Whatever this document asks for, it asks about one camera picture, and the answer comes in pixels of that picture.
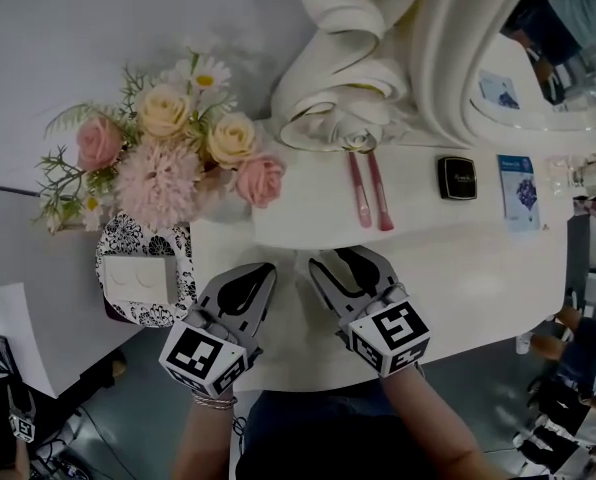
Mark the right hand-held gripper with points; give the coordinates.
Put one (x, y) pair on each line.
(393, 333)

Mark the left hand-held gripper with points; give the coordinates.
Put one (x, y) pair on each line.
(198, 358)

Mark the white dressing table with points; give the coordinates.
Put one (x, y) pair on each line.
(478, 278)

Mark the person's left forearm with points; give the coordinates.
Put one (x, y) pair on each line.
(203, 443)

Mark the person's right forearm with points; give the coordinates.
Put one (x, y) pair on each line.
(428, 428)

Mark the flat white box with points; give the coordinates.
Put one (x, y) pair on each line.
(138, 278)

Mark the person's blue jeans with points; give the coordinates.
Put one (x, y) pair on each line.
(323, 400)

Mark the pink flower bouquet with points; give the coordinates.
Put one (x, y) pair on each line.
(158, 183)

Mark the black compact case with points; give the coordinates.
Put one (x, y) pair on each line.
(457, 178)

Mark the person's black shirt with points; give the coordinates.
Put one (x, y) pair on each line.
(328, 448)

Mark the oval white framed mirror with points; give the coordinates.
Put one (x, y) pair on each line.
(443, 68)

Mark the pink checkered cloth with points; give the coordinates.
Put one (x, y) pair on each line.
(590, 207)

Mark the clear glass bottle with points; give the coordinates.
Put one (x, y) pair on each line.
(578, 173)

